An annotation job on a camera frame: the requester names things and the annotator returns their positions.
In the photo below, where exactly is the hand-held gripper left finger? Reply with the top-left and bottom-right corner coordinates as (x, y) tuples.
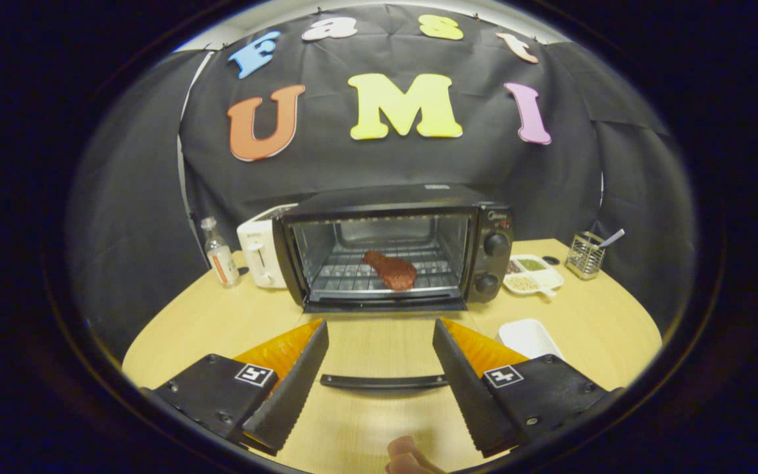
(141, 319), (330, 456)

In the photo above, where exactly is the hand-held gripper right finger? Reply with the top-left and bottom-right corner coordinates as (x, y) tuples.
(432, 317), (623, 458)

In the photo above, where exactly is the clear bottle with orange label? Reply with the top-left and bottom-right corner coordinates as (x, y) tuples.
(200, 217), (240, 288)

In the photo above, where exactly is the black toaster oven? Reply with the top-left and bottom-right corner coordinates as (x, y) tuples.
(272, 184), (515, 392)

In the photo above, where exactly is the white divided dish of beans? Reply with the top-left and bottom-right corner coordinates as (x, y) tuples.
(503, 254), (565, 298)

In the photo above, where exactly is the metal wire utensil holder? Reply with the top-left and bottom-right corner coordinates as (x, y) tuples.
(565, 231), (607, 281)

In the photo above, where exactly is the white pop-up toaster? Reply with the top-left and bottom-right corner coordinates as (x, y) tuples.
(236, 203), (299, 290)

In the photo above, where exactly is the brown meat slice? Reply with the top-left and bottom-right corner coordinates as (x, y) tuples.
(363, 250), (418, 292)

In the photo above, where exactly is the white rectangular tray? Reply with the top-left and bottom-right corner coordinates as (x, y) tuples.
(496, 319), (564, 361)

